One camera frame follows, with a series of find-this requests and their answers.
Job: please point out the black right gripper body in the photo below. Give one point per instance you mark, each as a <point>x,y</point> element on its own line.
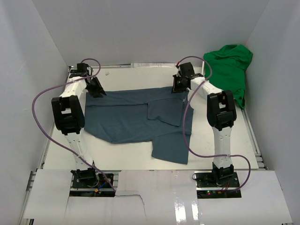
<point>179,78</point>

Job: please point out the blue t shirt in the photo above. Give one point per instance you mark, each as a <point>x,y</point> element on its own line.
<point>148,115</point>

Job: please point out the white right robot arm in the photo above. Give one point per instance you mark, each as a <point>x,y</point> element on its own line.
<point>221,115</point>

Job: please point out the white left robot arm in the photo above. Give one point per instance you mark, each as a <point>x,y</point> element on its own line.
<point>69,118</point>

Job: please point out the papers behind table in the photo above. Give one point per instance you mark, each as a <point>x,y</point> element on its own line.
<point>152,65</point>

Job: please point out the green t shirt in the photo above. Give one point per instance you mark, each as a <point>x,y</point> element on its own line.
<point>229,65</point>

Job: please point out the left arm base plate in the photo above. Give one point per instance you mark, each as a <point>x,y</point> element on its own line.
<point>98,187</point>

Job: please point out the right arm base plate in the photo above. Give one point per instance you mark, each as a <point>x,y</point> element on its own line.
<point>208,188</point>

